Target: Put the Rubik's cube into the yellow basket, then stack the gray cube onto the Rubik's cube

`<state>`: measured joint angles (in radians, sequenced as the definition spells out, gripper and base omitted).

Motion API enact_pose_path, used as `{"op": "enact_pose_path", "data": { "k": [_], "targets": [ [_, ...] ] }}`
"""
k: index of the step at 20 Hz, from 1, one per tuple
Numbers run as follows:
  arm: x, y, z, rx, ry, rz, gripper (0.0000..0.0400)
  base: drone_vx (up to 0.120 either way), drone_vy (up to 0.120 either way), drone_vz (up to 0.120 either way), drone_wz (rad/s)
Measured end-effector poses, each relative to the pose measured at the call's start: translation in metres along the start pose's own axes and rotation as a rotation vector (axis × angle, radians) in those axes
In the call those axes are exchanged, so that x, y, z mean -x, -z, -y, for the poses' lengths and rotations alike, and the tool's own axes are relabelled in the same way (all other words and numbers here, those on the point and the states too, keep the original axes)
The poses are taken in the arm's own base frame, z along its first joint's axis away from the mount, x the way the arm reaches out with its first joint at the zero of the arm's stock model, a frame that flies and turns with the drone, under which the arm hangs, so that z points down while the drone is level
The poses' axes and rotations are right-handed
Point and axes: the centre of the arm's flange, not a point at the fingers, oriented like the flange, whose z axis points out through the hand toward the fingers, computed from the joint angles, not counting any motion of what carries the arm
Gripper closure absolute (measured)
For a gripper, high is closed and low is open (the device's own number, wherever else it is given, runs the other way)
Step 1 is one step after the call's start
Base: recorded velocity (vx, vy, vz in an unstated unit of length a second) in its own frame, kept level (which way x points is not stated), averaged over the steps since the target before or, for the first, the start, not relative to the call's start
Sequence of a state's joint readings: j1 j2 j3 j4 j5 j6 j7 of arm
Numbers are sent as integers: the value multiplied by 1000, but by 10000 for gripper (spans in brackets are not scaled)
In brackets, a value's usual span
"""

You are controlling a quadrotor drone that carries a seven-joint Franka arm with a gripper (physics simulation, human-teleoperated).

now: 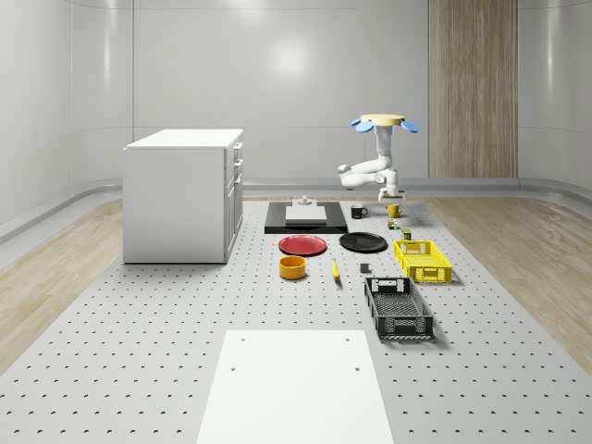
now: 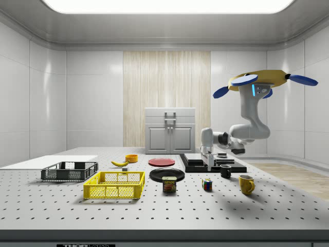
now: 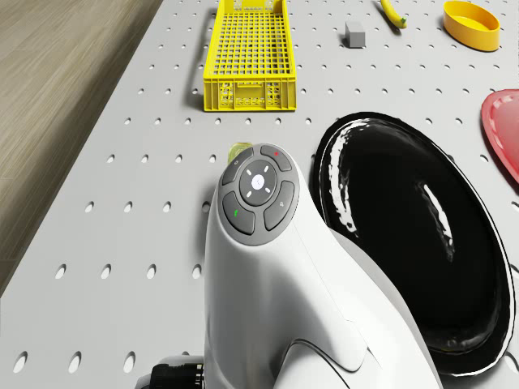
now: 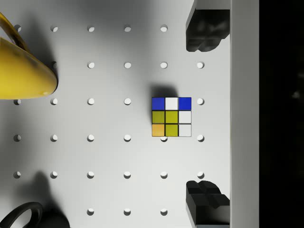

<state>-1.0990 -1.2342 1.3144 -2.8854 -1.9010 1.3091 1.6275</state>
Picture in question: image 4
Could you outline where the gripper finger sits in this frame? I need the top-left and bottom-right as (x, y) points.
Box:
(186, 180), (230, 226)
(186, 8), (230, 52)

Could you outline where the yellow mug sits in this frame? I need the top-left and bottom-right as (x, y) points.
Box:
(0, 11), (58, 100)

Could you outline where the black mug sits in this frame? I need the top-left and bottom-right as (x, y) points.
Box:
(0, 201), (70, 228)

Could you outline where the puzzle cube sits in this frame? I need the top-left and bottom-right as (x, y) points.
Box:
(151, 96), (192, 138)

